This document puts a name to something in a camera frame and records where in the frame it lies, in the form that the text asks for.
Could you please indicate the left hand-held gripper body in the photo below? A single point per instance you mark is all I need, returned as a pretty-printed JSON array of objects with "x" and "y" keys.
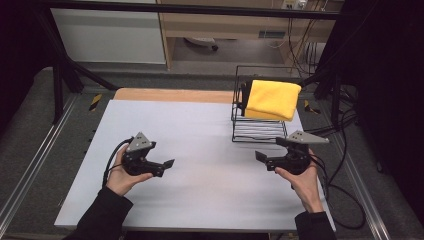
[{"x": 140, "y": 144}]

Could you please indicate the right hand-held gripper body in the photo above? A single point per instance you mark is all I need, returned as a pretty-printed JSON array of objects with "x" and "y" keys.
[{"x": 301, "y": 137}]

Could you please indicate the yellow cloth with black backing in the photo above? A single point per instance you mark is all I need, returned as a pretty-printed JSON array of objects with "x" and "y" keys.
[{"x": 271, "y": 98}]

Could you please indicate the person's left hand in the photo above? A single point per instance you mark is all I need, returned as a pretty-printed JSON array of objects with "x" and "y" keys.
[{"x": 120, "y": 180}]

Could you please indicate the person's right hand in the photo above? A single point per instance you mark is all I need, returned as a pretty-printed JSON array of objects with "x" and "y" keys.
[{"x": 306, "y": 190}]

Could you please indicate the yellow and black floor tape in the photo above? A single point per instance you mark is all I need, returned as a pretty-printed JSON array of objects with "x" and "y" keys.
[
  {"x": 95, "y": 102},
  {"x": 310, "y": 107}
]

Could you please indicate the white table cover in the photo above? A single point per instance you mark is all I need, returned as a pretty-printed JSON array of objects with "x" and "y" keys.
[{"x": 200, "y": 133}]

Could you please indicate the black metal stand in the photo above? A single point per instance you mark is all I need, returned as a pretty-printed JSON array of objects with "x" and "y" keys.
[
  {"x": 58, "y": 90},
  {"x": 335, "y": 100}
]

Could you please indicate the white cabinet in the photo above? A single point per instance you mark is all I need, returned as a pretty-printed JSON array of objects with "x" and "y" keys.
[{"x": 110, "y": 36}]

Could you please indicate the office chair base with caster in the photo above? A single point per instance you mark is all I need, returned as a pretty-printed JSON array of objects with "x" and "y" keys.
[{"x": 201, "y": 41}]

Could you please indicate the light wooden desk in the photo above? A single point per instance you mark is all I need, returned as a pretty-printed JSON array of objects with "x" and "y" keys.
[{"x": 233, "y": 25}]

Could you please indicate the white power strip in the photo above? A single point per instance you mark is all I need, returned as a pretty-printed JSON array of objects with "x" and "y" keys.
[{"x": 293, "y": 4}]

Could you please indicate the black metal crossbar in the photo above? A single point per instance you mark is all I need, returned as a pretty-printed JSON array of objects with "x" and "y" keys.
[{"x": 200, "y": 10}]

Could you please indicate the aluminium floor rail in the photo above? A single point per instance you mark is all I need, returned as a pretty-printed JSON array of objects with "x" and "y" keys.
[
  {"x": 36, "y": 160},
  {"x": 361, "y": 190}
]

